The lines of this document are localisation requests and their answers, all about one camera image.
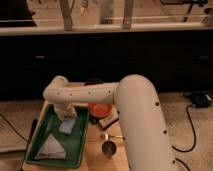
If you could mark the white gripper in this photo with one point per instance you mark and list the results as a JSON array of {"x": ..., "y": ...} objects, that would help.
[{"x": 65, "y": 111}]

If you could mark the blue black floor device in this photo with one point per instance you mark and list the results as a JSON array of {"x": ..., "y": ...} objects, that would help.
[{"x": 199, "y": 99}]

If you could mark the wooden block with black edge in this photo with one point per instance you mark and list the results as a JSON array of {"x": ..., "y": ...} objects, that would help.
[{"x": 109, "y": 120}]

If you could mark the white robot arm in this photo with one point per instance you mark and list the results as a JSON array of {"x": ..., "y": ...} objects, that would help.
[{"x": 142, "y": 122}]

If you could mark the orange bowl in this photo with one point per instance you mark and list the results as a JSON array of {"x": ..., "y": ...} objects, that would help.
[{"x": 99, "y": 110}]

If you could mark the dark brown bowl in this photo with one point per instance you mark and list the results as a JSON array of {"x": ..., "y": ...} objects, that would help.
[{"x": 93, "y": 82}]

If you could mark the yellow banana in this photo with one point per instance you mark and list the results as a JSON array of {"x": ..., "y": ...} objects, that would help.
[{"x": 119, "y": 140}]

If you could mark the grey folded cloth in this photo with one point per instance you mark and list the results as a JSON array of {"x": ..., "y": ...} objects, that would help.
[{"x": 51, "y": 149}]

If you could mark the green plastic tray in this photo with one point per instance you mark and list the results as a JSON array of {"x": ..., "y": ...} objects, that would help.
[{"x": 73, "y": 143}]

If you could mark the steel measuring cup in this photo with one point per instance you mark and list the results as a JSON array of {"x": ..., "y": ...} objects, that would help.
[{"x": 108, "y": 146}]

